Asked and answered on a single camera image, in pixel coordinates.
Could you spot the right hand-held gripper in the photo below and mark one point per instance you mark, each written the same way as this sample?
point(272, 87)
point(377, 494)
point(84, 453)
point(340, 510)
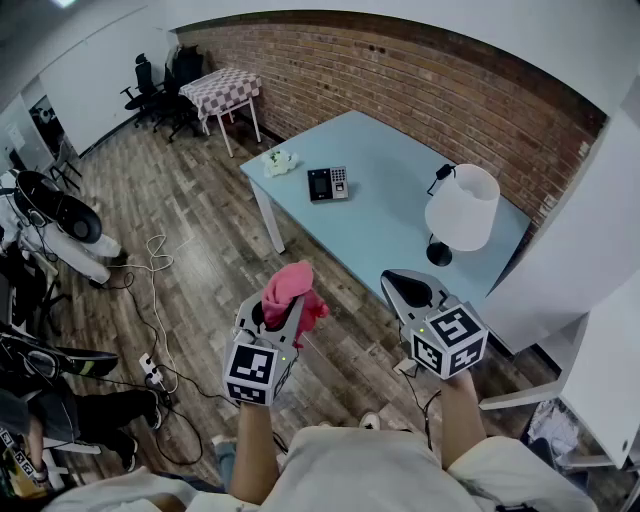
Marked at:
point(450, 340)

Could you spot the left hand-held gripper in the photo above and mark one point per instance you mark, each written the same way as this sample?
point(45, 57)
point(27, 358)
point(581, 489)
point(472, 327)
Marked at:
point(250, 370)

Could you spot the pink cloth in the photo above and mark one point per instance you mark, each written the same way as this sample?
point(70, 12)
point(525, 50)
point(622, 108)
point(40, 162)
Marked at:
point(290, 287)

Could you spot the black keypad device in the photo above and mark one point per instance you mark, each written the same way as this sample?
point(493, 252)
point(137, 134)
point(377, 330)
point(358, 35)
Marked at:
point(320, 185)

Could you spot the person's right forearm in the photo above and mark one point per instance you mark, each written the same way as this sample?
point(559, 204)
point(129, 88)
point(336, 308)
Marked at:
point(460, 425)

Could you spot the person's left forearm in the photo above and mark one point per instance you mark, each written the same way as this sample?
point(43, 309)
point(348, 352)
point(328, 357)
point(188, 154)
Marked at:
point(255, 450)

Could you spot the white power strip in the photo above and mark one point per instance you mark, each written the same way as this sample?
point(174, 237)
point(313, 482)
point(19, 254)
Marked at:
point(148, 365)

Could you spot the person's white shoe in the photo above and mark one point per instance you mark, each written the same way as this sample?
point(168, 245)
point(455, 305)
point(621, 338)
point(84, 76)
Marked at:
point(370, 421)

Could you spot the white table lamp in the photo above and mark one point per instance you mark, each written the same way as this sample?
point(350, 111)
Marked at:
point(460, 215)

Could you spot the person's white shirt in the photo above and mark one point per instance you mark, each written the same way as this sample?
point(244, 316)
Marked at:
point(350, 475)

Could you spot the white cabinet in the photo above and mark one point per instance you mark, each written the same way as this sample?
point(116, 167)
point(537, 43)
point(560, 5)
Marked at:
point(600, 360)

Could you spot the white table leg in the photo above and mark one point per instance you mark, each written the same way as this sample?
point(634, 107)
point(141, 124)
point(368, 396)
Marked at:
point(270, 220)

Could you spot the black lamp power adapter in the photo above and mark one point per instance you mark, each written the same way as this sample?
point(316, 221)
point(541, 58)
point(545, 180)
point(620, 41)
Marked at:
point(443, 171)

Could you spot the white artificial flower bouquet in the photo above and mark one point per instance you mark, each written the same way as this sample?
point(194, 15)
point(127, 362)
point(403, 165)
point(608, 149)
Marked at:
point(277, 162)

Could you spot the black office chair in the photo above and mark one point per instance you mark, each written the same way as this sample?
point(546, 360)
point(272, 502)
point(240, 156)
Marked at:
point(142, 85)
point(175, 105)

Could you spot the table with checkered tablecloth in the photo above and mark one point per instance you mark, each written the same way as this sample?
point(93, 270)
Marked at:
point(220, 90)

